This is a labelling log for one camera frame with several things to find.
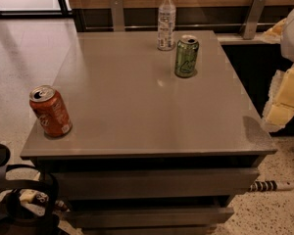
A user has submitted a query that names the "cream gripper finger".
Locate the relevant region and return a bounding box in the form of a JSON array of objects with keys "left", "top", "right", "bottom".
[
  {"left": 262, "top": 19, "right": 286, "bottom": 44},
  {"left": 262, "top": 64, "right": 294, "bottom": 132}
]

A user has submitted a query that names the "green soda can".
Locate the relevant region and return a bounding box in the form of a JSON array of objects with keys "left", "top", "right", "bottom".
[{"left": 174, "top": 34, "right": 199, "bottom": 77}]

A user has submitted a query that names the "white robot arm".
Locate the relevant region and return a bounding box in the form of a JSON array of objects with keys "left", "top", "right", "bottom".
[{"left": 262, "top": 9, "right": 294, "bottom": 132}]

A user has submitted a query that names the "red coke can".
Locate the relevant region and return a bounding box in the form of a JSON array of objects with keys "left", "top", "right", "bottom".
[{"left": 29, "top": 85, "right": 73, "bottom": 138}]

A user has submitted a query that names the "grey side shelf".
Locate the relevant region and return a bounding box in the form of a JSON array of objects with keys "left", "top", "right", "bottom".
[{"left": 217, "top": 32, "right": 282, "bottom": 46}]

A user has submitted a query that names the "clear plastic water bottle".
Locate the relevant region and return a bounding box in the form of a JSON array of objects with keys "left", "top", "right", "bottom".
[{"left": 157, "top": 0, "right": 176, "bottom": 51}]

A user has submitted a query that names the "lower grey drawer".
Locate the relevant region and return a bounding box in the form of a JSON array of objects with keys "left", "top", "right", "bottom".
[{"left": 65, "top": 207, "right": 234, "bottom": 228}]

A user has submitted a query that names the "grey drawer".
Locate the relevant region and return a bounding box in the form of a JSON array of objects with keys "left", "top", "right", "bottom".
[
  {"left": 65, "top": 207, "right": 234, "bottom": 228},
  {"left": 54, "top": 167, "right": 259, "bottom": 200}
]

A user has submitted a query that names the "upper grey drawer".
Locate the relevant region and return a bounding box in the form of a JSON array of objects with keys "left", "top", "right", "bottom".
[{"left": 54, "top": 167, "right": 259, "bottom": 200}]

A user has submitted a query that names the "right metal bracket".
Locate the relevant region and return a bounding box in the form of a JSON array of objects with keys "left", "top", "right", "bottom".
[{"left": 240, "top": 0, "right": 267, "bottom": 40}]

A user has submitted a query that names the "metal bracket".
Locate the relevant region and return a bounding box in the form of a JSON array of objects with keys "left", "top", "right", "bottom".
[
  {"left": 240, "top": 0, "right": 267, "bottom": 40},
  {"left": 110, "top": 0, "right": 125, "bottom": 31}
]

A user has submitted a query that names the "black white striped handle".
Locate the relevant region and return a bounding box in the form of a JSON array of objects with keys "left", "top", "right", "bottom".
[{"left": 249, "top": 180, "right": 294, "bottom": 192}]

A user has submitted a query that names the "left metal bracket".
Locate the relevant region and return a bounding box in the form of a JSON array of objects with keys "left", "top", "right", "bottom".
[{"left": 110, "top": 0, "right": 125, "bottom": 31}]

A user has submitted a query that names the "black bag with straps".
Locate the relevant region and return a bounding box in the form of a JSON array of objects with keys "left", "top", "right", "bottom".
[{"left": 0, "top": 144, "right": 69, "bottom": 235}]

